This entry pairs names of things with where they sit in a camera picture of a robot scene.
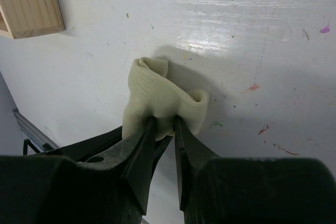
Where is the wooden compartment sock tray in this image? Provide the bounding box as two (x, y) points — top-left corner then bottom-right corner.
(1, 0), (65, 39)

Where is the aluminium rail frame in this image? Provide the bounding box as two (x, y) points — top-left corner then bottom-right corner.
(13, 109), (59, 156)

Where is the pale green ankle sock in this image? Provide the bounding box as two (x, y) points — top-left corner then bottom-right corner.
(122, 57), (209, 141)

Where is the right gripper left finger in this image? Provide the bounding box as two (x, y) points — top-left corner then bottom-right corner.
(1, 118), (157, 223)

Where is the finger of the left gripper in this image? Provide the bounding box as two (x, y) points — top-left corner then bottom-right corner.
(47, 125), (172, 169)

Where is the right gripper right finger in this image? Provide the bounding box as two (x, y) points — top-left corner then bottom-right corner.
(174, 117), (335, 223)

